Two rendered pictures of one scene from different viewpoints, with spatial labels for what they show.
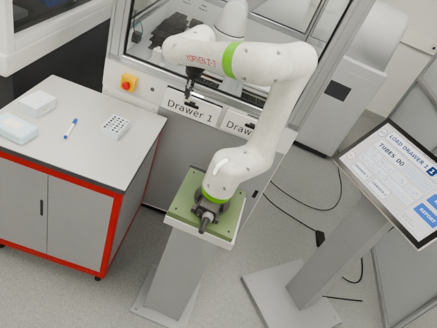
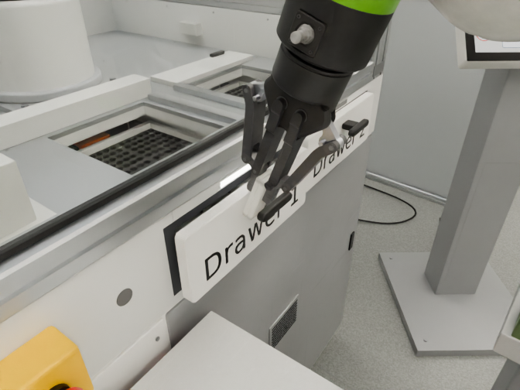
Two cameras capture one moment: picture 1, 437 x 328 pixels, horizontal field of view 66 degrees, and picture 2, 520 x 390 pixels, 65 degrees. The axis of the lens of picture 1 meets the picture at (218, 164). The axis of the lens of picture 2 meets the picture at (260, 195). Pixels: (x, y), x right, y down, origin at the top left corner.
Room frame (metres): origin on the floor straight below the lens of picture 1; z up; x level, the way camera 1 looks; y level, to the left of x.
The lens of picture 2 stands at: (1.15, 0.60, 1.23)
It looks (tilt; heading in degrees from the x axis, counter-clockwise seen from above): 33 degrees down; 310
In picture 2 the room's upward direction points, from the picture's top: straight up
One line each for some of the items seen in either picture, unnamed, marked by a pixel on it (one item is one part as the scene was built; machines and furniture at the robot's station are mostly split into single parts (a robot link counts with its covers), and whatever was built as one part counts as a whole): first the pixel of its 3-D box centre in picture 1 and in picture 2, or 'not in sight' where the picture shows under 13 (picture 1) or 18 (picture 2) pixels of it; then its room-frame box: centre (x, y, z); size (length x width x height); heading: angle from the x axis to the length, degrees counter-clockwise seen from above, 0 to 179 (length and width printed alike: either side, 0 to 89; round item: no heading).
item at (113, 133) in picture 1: (115, 126); not in sight; (1.20, 0.50, 0.78); 0.12 x 0.08 x 0.04; 1
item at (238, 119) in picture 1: (250, 128); (338, 138); (1.51, -0.08, 0.87); 0.29 x 0.02 x 0.11; 95
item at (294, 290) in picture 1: (333, 254); (491, 190); (1.29, -0.74, 0.51); 0.50 x 0.45 x 1.02; 131
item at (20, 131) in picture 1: (13, 127); not in sight; (0.93, 0.79, 0.78); 0.15 x 0.10 x 0.04; 86
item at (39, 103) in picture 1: (38, 103); not in sight; (1.12, 0.82, 0.79); 0.13 x 0.09 x 0.05; 177
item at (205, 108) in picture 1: (191, 107); (252, 215); (1.47, 0.24, 0.87); 0.29 x 0.02 x 0.11; 95
